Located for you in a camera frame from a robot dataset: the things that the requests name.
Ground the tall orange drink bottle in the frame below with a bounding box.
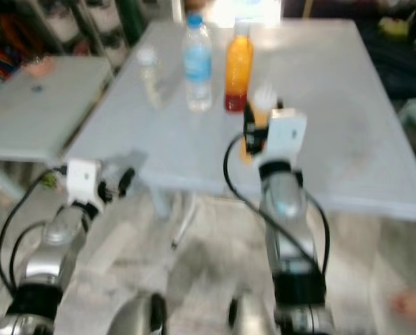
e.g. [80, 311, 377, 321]
[224, 22, 255, 114]

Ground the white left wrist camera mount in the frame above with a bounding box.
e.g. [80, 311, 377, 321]
[66, 158, 103, 205]

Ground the silver right robot leg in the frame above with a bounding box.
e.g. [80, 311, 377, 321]
[228, 296, 273, 335]

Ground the yellow-green object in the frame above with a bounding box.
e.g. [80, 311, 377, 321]
[379, 17, 413, 40]

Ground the person's bare foot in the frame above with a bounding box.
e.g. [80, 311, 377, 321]
[389, 289, 416, 323]

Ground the small pink object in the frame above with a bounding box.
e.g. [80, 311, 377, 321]
[24, 57, 56, 77]

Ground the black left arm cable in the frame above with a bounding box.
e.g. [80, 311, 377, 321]
[0, 166, 69, 297]

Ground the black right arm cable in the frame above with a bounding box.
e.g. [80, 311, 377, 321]
[222, 133, 332, 277]

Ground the blue-label water bottle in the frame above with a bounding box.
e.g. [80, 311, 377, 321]
[181, 13, 214, 113]

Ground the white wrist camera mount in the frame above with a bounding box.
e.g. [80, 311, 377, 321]
[66, 158, 103, 205]
[264, 108, 309, 165]

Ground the cluttered storage shelf rack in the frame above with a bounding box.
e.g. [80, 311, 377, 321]
[20, 0, 153, 60]

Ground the large grey folding table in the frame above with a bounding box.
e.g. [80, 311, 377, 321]
[65, 20, 416, 269]

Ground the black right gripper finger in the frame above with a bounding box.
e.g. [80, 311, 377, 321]
[242, 101, 258, 144]

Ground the small grey table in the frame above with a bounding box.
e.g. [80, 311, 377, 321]
[0, 56, 115, 204]

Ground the silver robot leg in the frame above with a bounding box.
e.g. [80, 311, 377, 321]
[228, 296, 273, 335]
[106, 292, 168, 335]

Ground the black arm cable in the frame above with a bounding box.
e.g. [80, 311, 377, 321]
[222, 133, 332, 277]
[0, 166, 69, 297]

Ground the silver left robot leg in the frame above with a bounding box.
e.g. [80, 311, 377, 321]
[106, 292, 168, 335]

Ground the small clear bottle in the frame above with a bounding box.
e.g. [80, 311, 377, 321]
[138, 46, 166, 110]

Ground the white-cap orange juice bottle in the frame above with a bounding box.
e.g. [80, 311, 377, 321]
[243, 82, 279, 165]

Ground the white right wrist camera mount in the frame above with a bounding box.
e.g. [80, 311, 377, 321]
[264, 108, 309, 165]

